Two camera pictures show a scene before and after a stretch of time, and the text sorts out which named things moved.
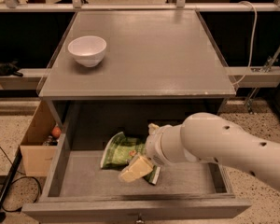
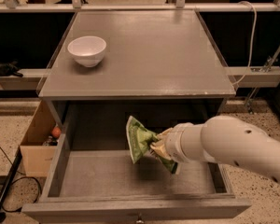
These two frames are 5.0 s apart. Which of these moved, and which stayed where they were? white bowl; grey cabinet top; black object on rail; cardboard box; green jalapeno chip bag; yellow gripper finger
Moved: yellow gripper finger; green jalapeno chip bag
Stayed: white bowl; cardboard box; black object on rail; grey cabinet top
